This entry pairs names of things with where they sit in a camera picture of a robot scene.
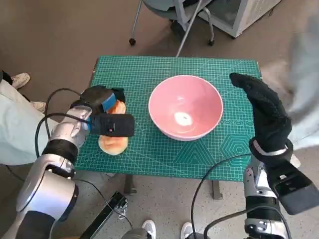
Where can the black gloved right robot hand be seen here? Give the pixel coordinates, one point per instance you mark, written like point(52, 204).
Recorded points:
point(271, 119)

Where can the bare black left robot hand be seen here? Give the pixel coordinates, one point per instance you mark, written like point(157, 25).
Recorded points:
point(97, 97)

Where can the long braided toy bread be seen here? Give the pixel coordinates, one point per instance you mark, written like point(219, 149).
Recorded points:
point(120, 108)

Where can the round toy bread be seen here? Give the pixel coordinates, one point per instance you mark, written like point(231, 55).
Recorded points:
point(112, 147)

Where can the pink bowl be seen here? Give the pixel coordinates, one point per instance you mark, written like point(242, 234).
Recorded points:
point(184, 104)

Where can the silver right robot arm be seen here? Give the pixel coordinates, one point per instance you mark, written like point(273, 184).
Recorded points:
point(259, 184)

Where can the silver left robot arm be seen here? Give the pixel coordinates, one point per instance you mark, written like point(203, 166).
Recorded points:
point(47, 194)

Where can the person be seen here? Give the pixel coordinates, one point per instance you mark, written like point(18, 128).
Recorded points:
point(15, 124)
point(306, 74)

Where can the green cutting mat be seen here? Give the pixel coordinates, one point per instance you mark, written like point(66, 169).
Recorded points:
point(149, 159)

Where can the grey office chair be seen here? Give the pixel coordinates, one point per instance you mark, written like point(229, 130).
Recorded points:
point(159, 8)

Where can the white mesh cabinet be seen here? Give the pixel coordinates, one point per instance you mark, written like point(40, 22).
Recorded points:
point(239, 15)

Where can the white metal pole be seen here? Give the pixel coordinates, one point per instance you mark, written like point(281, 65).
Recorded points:
point(187, 32)

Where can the white shoe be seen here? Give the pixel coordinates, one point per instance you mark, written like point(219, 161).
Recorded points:
point(187, 230)
point(149, 227)

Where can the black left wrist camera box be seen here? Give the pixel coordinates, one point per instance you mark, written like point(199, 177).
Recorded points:
point(112, 125)

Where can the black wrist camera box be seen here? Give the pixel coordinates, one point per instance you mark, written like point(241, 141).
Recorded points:
point(294, 189)
point(112, 125)

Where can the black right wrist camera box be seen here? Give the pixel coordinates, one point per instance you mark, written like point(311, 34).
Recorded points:
point(294, 189)

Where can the black bar with metal bracket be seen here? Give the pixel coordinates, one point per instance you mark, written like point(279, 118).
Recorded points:
point(104, 214)

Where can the white metal frame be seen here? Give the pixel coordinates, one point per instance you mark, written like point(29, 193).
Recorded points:
point(182, 12)

